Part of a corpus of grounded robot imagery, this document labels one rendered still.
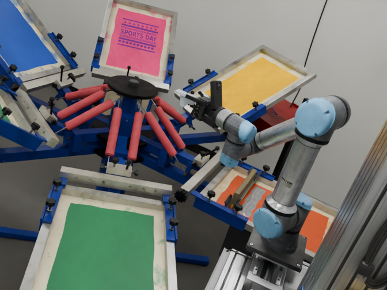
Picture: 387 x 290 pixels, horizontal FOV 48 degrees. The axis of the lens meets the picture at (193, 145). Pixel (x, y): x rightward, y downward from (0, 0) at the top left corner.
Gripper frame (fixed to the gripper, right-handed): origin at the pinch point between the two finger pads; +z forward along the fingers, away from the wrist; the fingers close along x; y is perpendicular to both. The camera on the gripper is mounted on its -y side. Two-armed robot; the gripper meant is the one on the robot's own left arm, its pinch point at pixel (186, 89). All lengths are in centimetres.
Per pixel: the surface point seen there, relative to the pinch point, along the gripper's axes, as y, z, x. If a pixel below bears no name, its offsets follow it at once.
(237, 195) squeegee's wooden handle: 55, -11, 61
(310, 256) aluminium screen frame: 61, -59, 66
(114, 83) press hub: 31, 80, 35
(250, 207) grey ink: 62, -16, 73
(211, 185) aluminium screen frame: 61, 7, 63
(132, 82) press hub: 27, 74, 43
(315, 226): 60, -46, 98
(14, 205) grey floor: 164, 146, 35
